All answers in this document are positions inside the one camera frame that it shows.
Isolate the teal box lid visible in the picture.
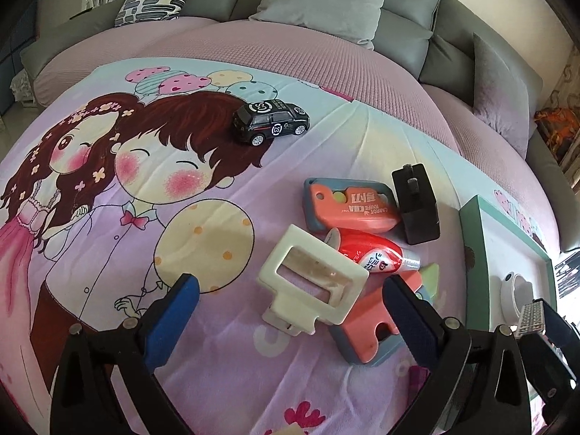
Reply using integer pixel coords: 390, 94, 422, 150
459, 194, 559, 334

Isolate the cream plastic hair clip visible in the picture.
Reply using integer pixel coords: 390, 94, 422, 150
258, 225, 370, 336

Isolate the black toy car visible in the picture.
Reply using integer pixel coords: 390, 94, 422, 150
232, 99, 311, 147

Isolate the black white printed sheet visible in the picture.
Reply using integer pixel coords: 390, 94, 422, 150
555, 251, 580, 300

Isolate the white lace cloth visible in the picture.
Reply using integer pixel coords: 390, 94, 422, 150
10, 70, 34, 105

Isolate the lilac grey pillow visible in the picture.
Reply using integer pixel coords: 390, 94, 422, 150
471, 33, 543, 160

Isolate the orange utility knife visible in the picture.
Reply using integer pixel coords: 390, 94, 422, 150
330, 276, 424, 365

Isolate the patterned curtain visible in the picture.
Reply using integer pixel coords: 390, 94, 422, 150
550, 66, 580, 109

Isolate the cartoon printed blanket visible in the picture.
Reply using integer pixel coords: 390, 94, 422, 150
0, 54, 580, 435

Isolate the black power adapter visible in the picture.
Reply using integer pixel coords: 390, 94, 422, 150
391, 163, 441, 245

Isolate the orange bag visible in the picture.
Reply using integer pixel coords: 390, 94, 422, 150
535, 108, 580, 164

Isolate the orange knife with grey sheath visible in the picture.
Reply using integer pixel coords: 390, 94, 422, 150
304, 178, 402, 233

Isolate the white smartwatch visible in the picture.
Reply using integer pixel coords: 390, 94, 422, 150
498, 271, 534, 327

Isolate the pink sofa cover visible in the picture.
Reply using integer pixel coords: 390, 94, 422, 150
34, 14, 563, 254

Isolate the red glue tube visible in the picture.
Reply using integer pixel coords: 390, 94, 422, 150
324, 229, 422, 277

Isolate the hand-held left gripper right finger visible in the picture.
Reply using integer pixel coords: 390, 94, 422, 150
382, 275, 532, 435

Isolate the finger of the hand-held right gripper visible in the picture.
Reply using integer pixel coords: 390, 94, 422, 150
535, 298, 580, 365
517, 335, 578, 422

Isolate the blue cabinet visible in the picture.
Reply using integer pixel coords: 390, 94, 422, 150
0, 9, 37, 114

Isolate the light grey pillow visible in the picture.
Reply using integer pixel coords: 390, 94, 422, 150
249, 0, 393, 50

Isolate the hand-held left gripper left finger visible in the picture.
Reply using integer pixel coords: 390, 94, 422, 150
49, 273, 202, 435

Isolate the grey sofa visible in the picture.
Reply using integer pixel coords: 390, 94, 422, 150
20, 0, 580, 254

